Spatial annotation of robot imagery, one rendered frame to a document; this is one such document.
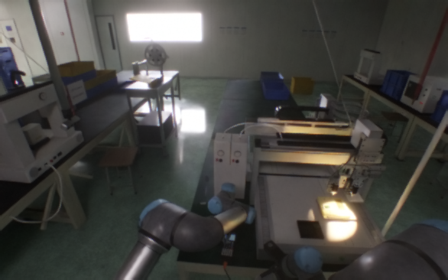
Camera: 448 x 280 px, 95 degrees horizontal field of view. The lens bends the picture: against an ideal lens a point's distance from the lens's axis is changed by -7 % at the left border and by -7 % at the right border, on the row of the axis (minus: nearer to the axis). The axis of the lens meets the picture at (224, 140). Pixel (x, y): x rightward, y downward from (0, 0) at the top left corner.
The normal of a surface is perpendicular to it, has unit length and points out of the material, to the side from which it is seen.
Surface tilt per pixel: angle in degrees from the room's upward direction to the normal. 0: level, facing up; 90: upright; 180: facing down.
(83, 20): 90
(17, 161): 90
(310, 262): 25
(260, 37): 90
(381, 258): 41
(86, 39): 90
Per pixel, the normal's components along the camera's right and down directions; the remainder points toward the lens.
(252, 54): -0.08, 0.48
